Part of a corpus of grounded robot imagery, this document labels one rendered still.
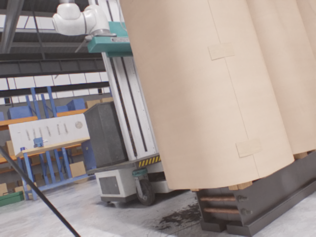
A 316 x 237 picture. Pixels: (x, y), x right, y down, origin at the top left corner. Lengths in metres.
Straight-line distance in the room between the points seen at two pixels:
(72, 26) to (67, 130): 4.17
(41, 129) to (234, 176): 5.30
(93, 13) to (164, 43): 1.24
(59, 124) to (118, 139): 3.86
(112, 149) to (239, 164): 1.50
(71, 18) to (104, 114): 0.76
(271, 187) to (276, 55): 0.56
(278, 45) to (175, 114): 0.57
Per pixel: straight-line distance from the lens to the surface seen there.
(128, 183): 2.06
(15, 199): 6.06
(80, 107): 9.56
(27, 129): 5.95
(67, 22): 2.15
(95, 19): 2.19
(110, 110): 2.34
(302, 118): 1.31
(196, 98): 0.94
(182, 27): 0.99
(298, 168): 1.43
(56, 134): 6.04
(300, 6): 1.77
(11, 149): 8.86
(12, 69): 13.47
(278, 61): 1.31
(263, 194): 1.19
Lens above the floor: 0.40
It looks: 4 degrees up
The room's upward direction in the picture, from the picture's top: 15 degrees counter-clockwise
